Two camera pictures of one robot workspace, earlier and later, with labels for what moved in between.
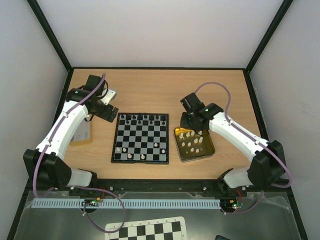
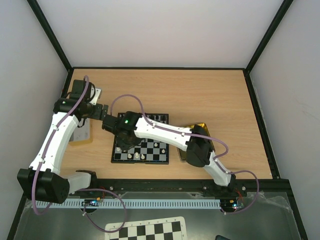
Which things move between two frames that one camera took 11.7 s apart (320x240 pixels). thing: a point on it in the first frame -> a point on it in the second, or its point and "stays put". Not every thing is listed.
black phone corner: x=219 y=237 stays put
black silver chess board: x=141 y=138 stays put
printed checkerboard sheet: x=173 y=228 stays put
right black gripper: x=188 y=122 -> x=127 y=142
